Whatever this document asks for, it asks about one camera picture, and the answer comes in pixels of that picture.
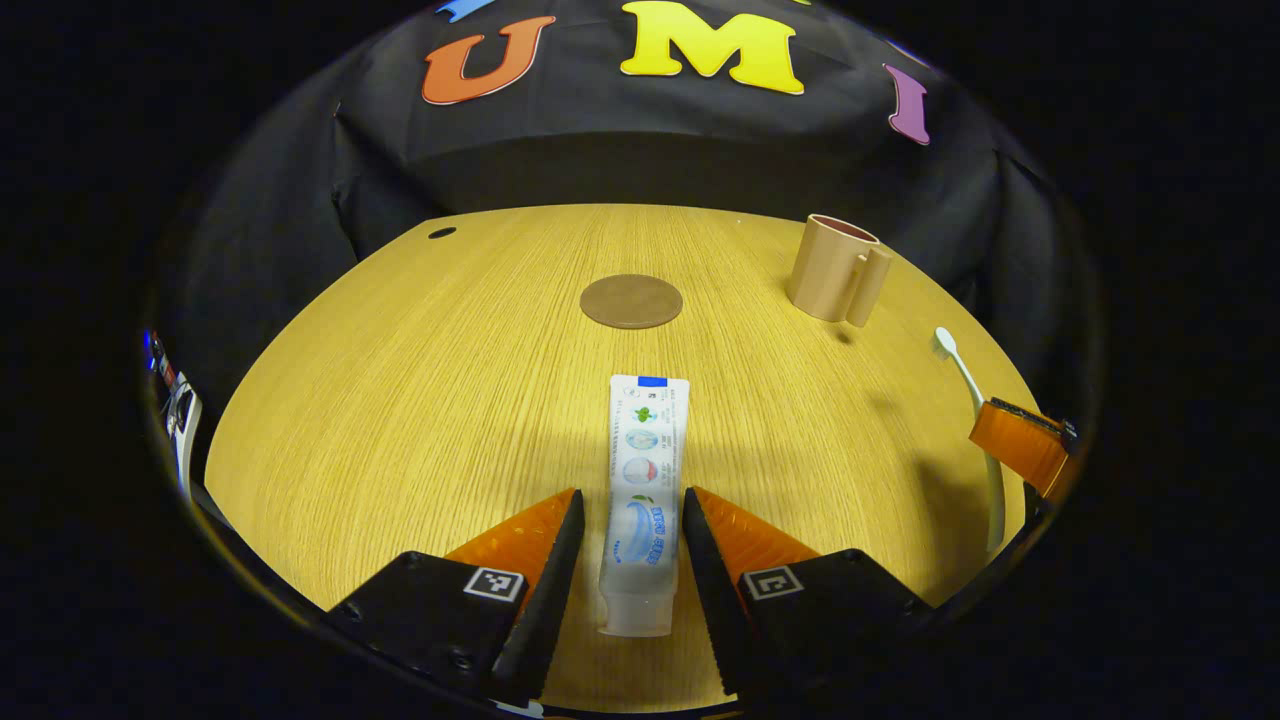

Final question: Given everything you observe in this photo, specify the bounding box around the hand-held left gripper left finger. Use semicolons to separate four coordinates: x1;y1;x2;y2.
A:
322;488;586;706

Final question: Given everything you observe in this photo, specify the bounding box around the round brown coaster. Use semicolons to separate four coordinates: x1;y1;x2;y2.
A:
579;273;685;331

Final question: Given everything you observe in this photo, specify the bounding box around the white side table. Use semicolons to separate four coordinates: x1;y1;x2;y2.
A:
165;375;204;498

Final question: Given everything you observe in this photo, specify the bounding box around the beige cup with handle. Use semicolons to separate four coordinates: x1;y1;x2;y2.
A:
785;213;893;329

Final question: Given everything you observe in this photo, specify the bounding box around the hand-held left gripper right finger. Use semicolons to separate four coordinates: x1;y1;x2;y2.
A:
682;487;936;701

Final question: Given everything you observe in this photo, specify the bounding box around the white toothbrush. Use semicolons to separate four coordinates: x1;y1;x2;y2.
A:
932;326;1007;553

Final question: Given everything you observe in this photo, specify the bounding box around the white toothpaste tube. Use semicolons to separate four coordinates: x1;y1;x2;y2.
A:
598;374;691;638

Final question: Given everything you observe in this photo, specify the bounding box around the black backdrop cloth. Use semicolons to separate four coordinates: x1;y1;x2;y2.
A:
150;0;1101;481

